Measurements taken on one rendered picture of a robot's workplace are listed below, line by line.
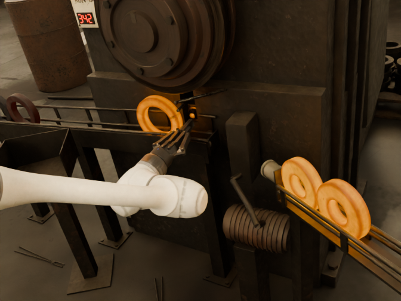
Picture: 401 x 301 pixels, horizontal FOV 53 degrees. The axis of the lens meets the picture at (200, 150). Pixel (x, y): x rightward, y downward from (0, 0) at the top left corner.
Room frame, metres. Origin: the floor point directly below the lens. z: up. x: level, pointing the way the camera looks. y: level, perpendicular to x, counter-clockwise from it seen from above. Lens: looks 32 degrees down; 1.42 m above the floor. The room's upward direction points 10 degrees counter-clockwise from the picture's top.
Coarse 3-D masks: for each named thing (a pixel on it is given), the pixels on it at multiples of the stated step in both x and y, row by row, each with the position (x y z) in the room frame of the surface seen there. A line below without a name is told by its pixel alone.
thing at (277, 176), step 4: (280, 168) 0.95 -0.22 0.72; (276, 172) 0.94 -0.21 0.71; (280, 172) 0.95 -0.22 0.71; (276, 176) 0.94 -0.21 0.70; (280, 176) 0.95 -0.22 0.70; (276, 180) 0.94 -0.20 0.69; (280, 180) 0.94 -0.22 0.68; (276, 184) 0.94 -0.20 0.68; (280, 184) 0.94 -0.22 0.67; (276, 188) 0.94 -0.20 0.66; (276, 192) 0.94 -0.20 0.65
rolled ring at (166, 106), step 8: (152, 96) 1.35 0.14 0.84; (160, 96) 1.34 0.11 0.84; (144, 104) 1.35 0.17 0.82; (152, 104) 1.33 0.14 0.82; (160, 104) 1.31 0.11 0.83; (168, 104) 1.30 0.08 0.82; (144, 112) 1.36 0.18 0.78; (168, 112) 1.29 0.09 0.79; (176, 112) 1.29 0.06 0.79; (144, 120) 1.36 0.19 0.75; (176, 120) 1.28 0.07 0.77; (144, 128) 1.36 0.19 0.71; (152, 128) 1.36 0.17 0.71
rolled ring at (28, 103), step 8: (16, 96) 1.77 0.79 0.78; (24, 96) 1.78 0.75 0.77; (8, 104) 1.81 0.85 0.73; (24, 104) 1.75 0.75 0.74; (32, 104) 1.76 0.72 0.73; (16, 112) 1.83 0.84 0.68; (32, 112) 1.73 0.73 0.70; (16, 120) 1.81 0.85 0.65; (24, 120) 1.82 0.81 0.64; (32, 120) 1.74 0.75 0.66; (40, 120) 1.76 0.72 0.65
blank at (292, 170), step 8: (288, 160) 0.91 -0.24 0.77; (296, 160) 0.89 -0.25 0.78; (304, 160) 0.88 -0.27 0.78; (288, 168) 0.91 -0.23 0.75; (296, 168) 0.88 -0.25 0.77; (304, 168) 0.85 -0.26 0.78; (312, 168) 0.85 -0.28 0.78; (288, 176) 0.91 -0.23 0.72; (296, 176) 0.91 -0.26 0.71; (304, 176) 0.84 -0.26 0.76; (312, 176) 0.83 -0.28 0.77; (288, 184) 0.91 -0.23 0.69; (296, 184) 0.91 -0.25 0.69; (304, 184) 0.84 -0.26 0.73; (312, 184) 0.82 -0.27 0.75; (320, 184) 0.82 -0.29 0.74; (296, 192) 0.89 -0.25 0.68; (304, 192) 0.88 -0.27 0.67; (312, 192) 0.82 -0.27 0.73; (304, 200) 0.85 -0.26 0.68; (312, 200) 0.82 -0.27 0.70
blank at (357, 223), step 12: (336, 180) 0.76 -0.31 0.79; (324, 192) 0.77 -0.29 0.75; (336, 192) 0.73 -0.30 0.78; (348, 192) 0.71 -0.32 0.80; (324, 204) 0.77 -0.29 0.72; (336, 204) 0.77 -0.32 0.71; (348, 204) 0.70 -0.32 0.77; (360, 204) 0.68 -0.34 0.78; (336, 216) 0.75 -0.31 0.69; (348, 216) 0.69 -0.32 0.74; (360, 216) 0.67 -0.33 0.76; (348, 228) 0.69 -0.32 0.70; (360, 228) 0.66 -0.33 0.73
